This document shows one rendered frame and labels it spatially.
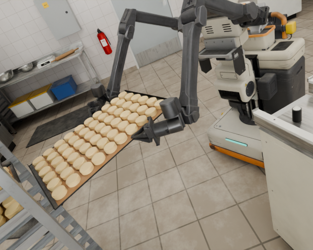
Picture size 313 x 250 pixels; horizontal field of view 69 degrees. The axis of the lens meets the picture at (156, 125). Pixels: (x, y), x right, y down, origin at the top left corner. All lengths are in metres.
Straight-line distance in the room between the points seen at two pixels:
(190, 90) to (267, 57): 0.95
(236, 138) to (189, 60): 1.08
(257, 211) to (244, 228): 0.15
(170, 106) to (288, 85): 1.14
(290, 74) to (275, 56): 0.15
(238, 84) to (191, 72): 0.72
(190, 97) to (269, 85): 0.88
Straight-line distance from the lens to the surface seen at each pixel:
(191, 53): 0.90
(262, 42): 1.76
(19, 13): 5.16
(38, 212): 0.79
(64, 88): 4.61
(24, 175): 1.22
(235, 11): 1.19
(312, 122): 1.02
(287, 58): 1.69
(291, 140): 0.92
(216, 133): 1.95
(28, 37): 5.18
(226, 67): 1.60
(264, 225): 1.70
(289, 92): 1.81
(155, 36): 5.06
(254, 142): 1.80
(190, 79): 0.87
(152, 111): 0.94
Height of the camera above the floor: 1.47
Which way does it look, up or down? 31 degrees down
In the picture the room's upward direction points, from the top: 24 degrees counter-clockwise
